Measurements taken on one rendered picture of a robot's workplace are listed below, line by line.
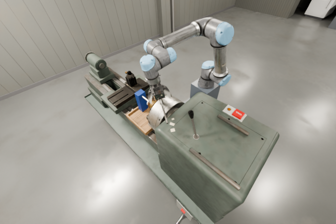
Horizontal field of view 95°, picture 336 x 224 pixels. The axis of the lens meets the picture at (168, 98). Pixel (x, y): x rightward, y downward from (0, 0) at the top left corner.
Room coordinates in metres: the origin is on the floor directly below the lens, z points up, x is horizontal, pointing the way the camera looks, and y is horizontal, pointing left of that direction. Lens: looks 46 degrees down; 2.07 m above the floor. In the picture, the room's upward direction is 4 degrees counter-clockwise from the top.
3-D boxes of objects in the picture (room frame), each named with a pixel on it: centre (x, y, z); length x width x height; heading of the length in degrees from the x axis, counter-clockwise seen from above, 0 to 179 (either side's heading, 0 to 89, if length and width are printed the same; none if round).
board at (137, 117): (0.95, 0.19, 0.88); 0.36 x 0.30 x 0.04; 133
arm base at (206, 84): (1.10, -0.37, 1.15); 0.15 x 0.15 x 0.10
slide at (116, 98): (1.22, 0.42, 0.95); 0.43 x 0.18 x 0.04; 133
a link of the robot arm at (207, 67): (1.09, -0.37, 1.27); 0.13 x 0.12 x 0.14; 32
